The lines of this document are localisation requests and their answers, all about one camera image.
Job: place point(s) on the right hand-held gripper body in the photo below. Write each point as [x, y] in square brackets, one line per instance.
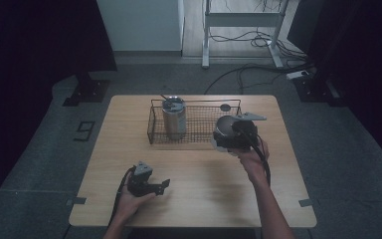
[242, 132]

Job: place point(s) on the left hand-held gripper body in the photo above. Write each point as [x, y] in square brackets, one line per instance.
[139, 181]

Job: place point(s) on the person's left hand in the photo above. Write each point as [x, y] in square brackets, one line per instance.
[131, 204]

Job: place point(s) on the person's right hand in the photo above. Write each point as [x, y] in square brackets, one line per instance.
[253, 162]

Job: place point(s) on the small dark round lid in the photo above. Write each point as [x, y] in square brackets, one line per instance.
[225, 107]

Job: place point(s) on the stainless steel tumbler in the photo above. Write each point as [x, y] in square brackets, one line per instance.
[174, 119]

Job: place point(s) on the grey tape piece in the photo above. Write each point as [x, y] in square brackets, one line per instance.
[305, 202]
[77, 201]

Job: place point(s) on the white power strip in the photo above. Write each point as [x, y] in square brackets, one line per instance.
[298, 74]

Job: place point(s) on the black stand base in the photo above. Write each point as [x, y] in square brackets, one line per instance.
[88, 91]
[315, 91]

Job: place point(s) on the black curtain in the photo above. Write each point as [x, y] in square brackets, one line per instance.
[30, 66]
[361, 66]

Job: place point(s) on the white cabinet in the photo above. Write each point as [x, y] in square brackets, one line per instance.
[139, 23]

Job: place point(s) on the white desk frame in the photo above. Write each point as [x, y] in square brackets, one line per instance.
[242, 20]

